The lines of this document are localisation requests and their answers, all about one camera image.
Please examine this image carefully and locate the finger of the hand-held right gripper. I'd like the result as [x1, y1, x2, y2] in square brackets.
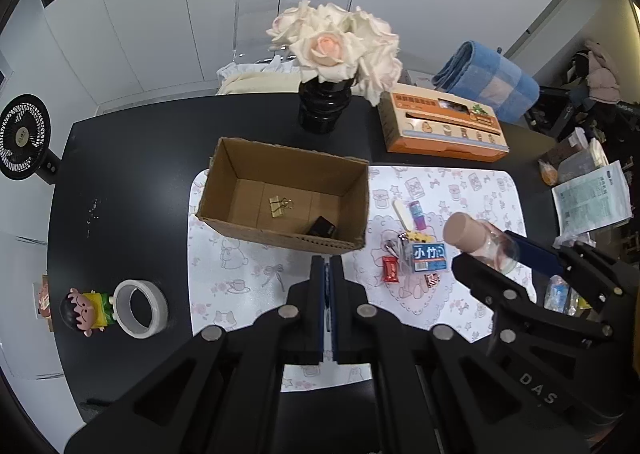
[504, 231, 640, 306]
[451, 253, 617, 429]

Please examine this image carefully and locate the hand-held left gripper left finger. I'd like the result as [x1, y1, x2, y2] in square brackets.
[65, 256, 331, 454]

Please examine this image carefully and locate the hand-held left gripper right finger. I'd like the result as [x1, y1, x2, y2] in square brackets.
[330, 256, 592, 454]

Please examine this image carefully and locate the clear bottle with pink cap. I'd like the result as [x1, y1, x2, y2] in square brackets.
[443, 213, 521, 276]

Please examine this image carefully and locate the brown cardboard box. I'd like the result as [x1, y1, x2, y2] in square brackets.
[195, 137, 371, 256]

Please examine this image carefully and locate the blue snack packet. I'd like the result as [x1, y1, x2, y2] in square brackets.
[542, 275, 584, 311]

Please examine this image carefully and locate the clear box with blue label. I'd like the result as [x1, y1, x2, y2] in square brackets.
[404, 241, 452, 275]

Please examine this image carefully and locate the printed paper sheet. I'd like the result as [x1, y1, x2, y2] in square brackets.
[552, 160, 633, 240]

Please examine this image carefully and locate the small black box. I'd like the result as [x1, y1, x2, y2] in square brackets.
[306, 215, 337, 238]

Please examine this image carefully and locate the white printed placemat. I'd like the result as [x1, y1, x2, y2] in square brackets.
[187, 165, 538, 393]

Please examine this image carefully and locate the purple capped tube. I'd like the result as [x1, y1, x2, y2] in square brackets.
[407, 201, 429, 231]

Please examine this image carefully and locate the white flat stick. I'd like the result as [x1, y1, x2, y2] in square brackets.
[393, 199, 416, 233]

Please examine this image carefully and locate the clear plastic packet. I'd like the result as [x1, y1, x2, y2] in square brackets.
[550, 127, 609, 181]

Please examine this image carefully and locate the orange printed carton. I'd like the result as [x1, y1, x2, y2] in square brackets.
[377, 83, 510, 163]

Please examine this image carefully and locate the rolled blue checked towel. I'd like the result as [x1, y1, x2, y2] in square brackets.
[431, 40, 540, 124]

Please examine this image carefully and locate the pink garment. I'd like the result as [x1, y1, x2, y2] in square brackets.
[585, 39, 621, 103]

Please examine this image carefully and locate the white tape roll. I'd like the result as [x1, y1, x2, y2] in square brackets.
[113, 279, 169, 339]

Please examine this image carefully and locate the black ribbed vase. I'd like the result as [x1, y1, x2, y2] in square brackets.
[298, 77, 356, 134]

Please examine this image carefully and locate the cream cloth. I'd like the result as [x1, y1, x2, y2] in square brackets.
[216, 59, 306, 96]

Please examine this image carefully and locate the cartoon figurine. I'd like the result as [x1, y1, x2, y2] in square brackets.
[60, 287, 119, 339]

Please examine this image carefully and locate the cream rose bouquet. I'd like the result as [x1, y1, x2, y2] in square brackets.
[265, 0, 404, 108]

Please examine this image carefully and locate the clear acrylic chair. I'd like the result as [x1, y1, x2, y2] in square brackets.
[231, 0, 357, 68]

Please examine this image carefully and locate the black desk fan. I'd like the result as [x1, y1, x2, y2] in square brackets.
[0, 94, 64, 185]

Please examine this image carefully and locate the small wall picture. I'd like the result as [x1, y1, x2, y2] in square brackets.
[32, 277, 54, 332]

